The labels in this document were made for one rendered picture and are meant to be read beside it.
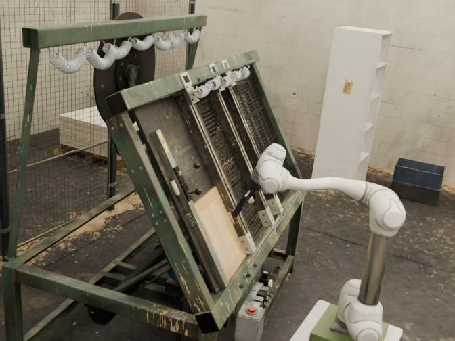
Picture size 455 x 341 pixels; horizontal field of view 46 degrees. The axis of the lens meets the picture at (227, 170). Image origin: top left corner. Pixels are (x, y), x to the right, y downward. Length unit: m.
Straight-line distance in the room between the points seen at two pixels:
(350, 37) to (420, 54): 1.55
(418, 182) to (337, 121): 1.31
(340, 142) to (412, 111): 1.55
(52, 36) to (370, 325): 2.12
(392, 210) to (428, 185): 4.83
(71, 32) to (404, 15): 5.76
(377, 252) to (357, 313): 0.33
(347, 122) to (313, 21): 2.09
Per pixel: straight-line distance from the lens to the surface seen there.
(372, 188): 2.65
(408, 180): 7.30
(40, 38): 2.88
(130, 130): 2.67
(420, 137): 8.22
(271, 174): 2.36
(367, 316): 2.73
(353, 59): 6.80
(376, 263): 2.63
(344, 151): 7.02
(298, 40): 8.51
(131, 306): 3.09
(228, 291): 3.05
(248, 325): 2.82
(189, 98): 3.23
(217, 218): 3.20
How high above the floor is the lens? 2.53
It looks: 20 degrees down
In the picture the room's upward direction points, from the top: 5 degrees clockwise
